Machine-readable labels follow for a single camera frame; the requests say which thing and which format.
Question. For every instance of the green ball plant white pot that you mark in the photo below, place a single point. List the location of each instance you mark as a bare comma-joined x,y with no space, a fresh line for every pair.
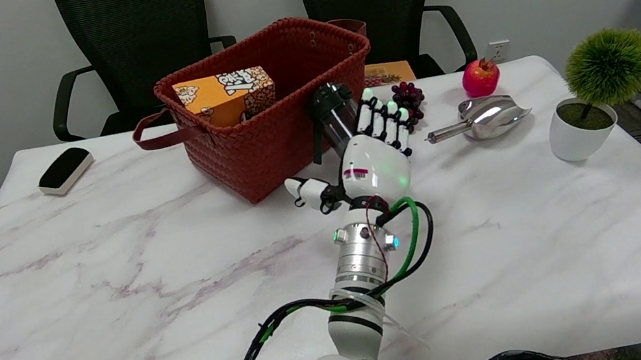
607,66

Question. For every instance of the flat orange box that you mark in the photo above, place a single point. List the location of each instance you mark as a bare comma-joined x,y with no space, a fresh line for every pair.
390,72

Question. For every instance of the red pomegranate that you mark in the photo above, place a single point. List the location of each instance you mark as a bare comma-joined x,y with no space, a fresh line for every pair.
481,79

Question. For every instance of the shiny metal scoop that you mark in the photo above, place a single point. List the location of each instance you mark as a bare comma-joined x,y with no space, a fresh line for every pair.
491,117

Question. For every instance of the orange snack box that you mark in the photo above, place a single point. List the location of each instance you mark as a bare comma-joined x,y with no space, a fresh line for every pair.
220,98

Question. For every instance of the clear bottle black lid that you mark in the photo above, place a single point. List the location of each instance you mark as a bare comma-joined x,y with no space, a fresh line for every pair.
335,114

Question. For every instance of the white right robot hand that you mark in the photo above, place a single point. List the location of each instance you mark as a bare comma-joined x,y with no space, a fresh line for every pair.
373,161

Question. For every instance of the dark purple grape bunch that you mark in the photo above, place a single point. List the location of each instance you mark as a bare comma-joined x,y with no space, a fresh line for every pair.
408,95

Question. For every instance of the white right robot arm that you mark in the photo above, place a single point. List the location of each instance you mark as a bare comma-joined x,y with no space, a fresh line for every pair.
361,258

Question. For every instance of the red woven basket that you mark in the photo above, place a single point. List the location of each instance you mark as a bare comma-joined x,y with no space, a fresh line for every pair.
274,142

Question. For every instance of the white wall socket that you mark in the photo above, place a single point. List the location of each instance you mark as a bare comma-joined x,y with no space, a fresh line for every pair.
499,51

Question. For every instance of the black white board eraser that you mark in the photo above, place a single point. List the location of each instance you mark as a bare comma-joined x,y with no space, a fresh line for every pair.
65,169

